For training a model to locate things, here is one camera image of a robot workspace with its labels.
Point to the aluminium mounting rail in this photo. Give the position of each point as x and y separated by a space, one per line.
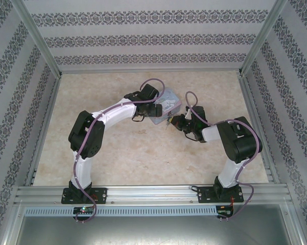
148 192

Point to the aluminium frame post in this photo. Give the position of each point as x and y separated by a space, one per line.
263 35
38 38

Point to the left aluminium frame post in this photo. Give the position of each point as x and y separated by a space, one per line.
38 38

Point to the right aluminium side rail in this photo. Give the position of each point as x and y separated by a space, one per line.
250 102

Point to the right aluminium frame post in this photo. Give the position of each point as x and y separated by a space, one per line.
263 35

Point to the aluminium side rail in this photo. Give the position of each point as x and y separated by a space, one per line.
44 127
250 102

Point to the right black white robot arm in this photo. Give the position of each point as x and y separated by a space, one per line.
242 143

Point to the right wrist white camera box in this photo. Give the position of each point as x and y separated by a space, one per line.
189 113

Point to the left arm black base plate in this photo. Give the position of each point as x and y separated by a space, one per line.
100 195

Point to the grey metal sheet panel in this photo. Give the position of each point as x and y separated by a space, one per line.
153 231

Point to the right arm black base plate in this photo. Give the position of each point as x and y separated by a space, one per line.
205 195

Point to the light blue illustrated pouch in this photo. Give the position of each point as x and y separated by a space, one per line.
169 102

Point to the left aluminium side rail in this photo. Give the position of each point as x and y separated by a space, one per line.
44 127

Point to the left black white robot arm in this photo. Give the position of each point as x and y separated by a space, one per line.
85 137

